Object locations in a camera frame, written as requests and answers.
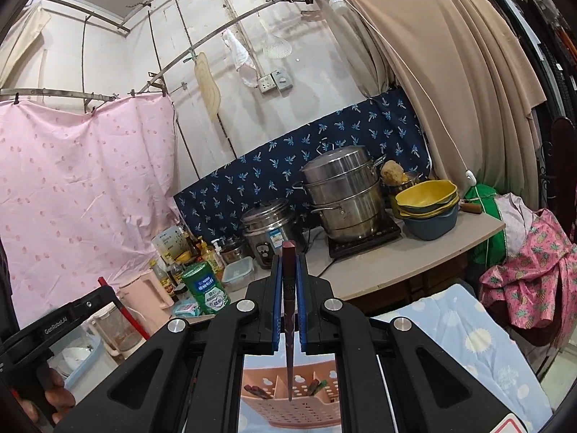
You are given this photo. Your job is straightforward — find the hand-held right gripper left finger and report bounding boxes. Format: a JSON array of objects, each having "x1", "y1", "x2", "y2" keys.
[{"x1": 53, "y1": 253, "x2": 282, "y2": 433}]

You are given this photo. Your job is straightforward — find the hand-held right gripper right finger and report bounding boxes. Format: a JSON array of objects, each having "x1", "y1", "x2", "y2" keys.
[{"x1": 295, "y1": 253, "x2": 519, "y2": 433}]

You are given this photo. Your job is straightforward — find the maroon chopstick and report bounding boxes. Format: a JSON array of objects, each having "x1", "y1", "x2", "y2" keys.
[{"x1": 282, "y1": 241, "x2": 297, "y2": 402}]

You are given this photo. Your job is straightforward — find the pink perforated utensil holder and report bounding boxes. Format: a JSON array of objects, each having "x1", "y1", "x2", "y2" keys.
[{"x1": 239, "y1": 361, "x2": 344, "y2": 433}]

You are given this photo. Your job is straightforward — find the person's left hand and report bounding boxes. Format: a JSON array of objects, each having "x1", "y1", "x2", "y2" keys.
[{"x1": 43, "y1": 367, "x2": 76, "y2": 425}]

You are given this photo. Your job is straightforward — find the white dish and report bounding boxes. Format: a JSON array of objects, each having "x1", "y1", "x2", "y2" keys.
[{"x1": 61, "y1": 347, "x2": 93, "y2": 377}]

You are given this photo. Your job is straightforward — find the clear food container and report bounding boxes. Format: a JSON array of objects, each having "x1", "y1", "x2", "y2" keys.
[{"x1": 221, "y1": 257, "x2": 255, "y2": 293}]

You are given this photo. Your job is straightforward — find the white blender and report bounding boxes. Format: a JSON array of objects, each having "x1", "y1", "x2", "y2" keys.
[{"x1": 88, "y1": 302, "x2": 151, "y2": 362}]

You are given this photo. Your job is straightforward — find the green tin can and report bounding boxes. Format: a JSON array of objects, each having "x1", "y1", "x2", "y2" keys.
[{"x1": 181, "y1": 262, "x2": 232, "y2": 315}]

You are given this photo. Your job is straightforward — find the small steel pot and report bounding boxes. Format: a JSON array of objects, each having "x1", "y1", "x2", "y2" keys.
[{"x1": 220, "y1": 237, "x2": 248, "y2": 264}]

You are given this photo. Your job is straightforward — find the steel rice cooker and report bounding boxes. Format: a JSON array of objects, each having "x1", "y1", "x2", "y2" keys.
[{"x1": 240, "y1": 198, "x2": 304, "y2": 268}]

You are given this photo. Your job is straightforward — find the yellow pump bottle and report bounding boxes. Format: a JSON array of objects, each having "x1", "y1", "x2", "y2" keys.
[{"x1": 198, "y1": 240, "x2": 216, "y2": 271}]

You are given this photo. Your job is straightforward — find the wet wipes pack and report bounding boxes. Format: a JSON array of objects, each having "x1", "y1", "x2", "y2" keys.
[{"x1": 171, "y1": 300, "x2": 201, "y2": 317}]

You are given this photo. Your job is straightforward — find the pink electric kettle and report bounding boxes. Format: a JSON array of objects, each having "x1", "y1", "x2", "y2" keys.
[{"x1": 116, "y1": 270, "x2": 174, "y2": 339}]

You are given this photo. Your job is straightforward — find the black induction cooker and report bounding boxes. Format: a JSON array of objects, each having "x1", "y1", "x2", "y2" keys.
[{"x1": 327, "y1": 216, "x2": 402, "y2": 260}]

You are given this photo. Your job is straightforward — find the dark sauce bottle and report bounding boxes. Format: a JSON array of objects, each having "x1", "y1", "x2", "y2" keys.
[{"x1": 155, "y1": 259, "x2": 176, "y2": 301}]

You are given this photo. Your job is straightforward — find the wooden counter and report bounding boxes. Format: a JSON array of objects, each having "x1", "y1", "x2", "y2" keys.
[{"x1": 180, "y1": 210, "x2": 506, "y2": 321}]

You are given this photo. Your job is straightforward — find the steel steamer pot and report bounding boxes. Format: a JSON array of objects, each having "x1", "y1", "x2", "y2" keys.
[{"x1": 293, "y1": 145, "x2": 388, "y2": 243}]

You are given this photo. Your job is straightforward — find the pink printed curtain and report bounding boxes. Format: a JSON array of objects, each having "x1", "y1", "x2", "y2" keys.
[{"x1": 0, "y1": 92, "x2": 181, "y2": 325}]

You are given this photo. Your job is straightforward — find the navy printed cloth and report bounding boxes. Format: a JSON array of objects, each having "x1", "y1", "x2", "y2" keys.
[{"x1": 173, "y1": 88, "x2": 433, "y2": 249}]

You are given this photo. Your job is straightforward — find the blue bowl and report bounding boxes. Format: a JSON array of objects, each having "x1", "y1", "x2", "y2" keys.
[{"x1": 403, "y1": 203, "x2": 461, "y2": 241}]

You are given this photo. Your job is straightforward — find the loofah sponge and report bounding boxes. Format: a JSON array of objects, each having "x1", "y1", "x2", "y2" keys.
[{"x1": 381, "y1": 160, "x2": 406, "y2": 185}]

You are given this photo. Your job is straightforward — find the yellow bowl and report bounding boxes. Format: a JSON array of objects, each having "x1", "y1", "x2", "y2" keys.
[{"x1": 395, "y1": 179, "x2": 459, "y2": 217}]

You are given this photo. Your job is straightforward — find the light blue printed tablecloth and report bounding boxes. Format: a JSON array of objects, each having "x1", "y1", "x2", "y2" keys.
[{"x1": 238, "y1": 283, "x2": 554, "y2": 433}]

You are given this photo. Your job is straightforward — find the green bag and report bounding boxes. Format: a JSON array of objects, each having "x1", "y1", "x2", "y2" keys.
[{"x1": 464, "y1": 185, "x2": 508, "y2": 262}]

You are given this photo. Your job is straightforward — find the pink pineapple print cloth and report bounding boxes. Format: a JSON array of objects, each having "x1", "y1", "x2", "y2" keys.
[{"x1": 478, "y1": 207, "x2": 577, "y2": 348}]

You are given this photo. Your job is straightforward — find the beige hanging board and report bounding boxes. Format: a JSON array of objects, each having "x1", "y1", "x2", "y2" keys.
[{"x1": 194, "y1": 52, "x2": 223, "y2": 122}]

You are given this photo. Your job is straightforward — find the white hanging bag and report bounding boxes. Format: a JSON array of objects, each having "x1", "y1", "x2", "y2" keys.
[{"x1": 221, "y1": 29, "x2": 260, "y2": 88}]

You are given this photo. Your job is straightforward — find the white skimmer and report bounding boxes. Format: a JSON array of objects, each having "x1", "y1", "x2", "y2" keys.
[{"x1": 262, "y1": 31, "x2": 293, "y2": 59}]

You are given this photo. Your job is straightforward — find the beige curtain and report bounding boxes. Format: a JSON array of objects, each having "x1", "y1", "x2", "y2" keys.
[{"x1": 347, "y1": 0, "x2": 548, "y2": 199}]

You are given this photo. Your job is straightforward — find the cream hanging cloth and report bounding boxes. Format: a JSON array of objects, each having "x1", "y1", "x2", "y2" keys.
[{"x1": 0, "y1": 6, "x2": 52, "y2": 86}]

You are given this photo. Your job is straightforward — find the hanging clothes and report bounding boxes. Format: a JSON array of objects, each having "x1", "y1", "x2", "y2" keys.
[{"x1": 469, "y1": 0, "x2": 577, "y2": 122}]

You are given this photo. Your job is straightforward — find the white switch cable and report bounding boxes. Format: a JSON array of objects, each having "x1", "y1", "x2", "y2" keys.
[{"x1": 316, "y1": 0, "x2": 476, "y2": 185}]

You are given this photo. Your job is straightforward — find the wall socket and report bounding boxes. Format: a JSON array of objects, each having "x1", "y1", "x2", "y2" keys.
[{"x1": 258, "y1": 69, "x2": 293, "y2": 95}]

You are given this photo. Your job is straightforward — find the metal curtain rail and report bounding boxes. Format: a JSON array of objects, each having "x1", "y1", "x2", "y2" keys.
[{"x1": 0, "y1": 0, "x2": 357, "y2": 102}]

